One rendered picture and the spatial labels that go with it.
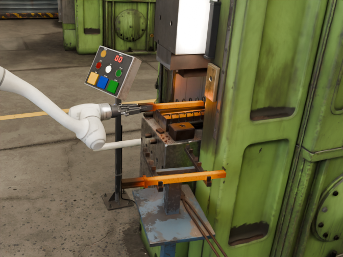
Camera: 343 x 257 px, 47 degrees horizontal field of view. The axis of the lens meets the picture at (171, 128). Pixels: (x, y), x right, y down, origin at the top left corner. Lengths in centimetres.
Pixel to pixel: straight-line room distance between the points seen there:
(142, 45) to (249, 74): 538
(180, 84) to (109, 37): 459
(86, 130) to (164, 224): 57
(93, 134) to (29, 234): 123
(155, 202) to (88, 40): 523
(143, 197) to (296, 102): 89
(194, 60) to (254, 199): 84
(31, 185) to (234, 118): 205
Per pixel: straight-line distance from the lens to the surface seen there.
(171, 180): 163
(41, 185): 340
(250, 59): 177
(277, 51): 191
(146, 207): 190
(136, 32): 695
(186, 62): 207
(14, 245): 288
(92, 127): 190
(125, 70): 252
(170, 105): 219
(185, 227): 181
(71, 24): 710
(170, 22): 202
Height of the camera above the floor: 188
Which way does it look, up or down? 26 degrees down
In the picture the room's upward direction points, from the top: 4 degrees clockwise
